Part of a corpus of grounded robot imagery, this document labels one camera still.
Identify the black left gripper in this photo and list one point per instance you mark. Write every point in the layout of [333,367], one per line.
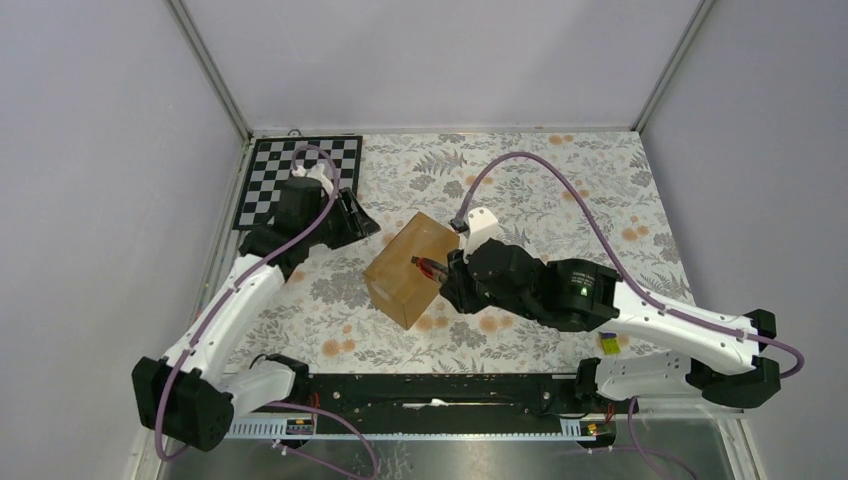
[356,223]

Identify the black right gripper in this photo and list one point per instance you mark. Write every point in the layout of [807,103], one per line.
[456,289]

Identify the red black utility knife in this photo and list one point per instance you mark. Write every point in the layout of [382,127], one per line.
[431,269]

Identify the brown cardboard express box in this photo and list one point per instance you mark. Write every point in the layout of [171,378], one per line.
[396,285]

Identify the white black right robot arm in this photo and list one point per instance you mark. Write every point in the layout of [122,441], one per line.
[718,356]

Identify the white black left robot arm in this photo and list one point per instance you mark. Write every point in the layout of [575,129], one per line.
[185,395]

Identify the black white checkerboard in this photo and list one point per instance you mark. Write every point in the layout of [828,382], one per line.
[272,160]

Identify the floral patterned table mat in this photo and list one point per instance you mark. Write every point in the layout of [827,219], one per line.
[555,195]

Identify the green purple toy block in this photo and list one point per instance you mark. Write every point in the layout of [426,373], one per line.
[609,343]

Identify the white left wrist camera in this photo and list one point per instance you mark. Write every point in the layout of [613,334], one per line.
[316,172]

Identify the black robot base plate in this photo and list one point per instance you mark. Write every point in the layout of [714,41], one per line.
[427,406]

